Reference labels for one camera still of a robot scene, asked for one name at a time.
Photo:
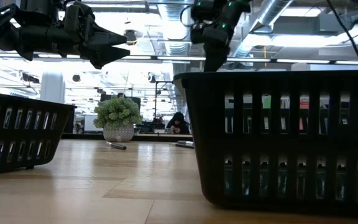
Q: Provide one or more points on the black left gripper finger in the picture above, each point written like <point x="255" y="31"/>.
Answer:
<point x="104" y="57"/>
<point x="104" y="37"/>

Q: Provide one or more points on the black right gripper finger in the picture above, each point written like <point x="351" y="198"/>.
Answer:
<point x="214" y="59"/>

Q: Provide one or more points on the black slotted plastic basket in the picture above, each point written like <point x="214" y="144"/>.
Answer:
<point x="26" y="155"/>
<point x="210" y="140"/>

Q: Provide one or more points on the thick black paint brush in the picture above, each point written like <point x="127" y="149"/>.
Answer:
<point x="186" y="142"/>

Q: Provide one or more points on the thin black paint brush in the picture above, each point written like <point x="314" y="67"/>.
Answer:
<point x="183" y="146"/>
<point x="116" y="145"/>

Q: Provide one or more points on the pink paint bottle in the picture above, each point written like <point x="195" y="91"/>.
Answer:
<point x="304" y="105"/>

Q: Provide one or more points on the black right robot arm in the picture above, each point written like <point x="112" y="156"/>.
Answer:
<point x="238" y="9"/>

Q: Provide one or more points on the black ceiling dome device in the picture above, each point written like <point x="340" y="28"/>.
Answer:
<point x="130" y="36"/>

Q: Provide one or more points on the black monitor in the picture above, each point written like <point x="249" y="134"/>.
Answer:
<point x="134" y="101"/>

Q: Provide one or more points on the green potted plant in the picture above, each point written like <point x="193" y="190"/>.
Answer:
<point x="117" y="115"/>

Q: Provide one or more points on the seated person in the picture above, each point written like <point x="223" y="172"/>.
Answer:
<point x="177" y="124"/>

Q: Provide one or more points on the black aluminium table frame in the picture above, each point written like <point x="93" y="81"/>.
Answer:
<point x="82" y="136"/>

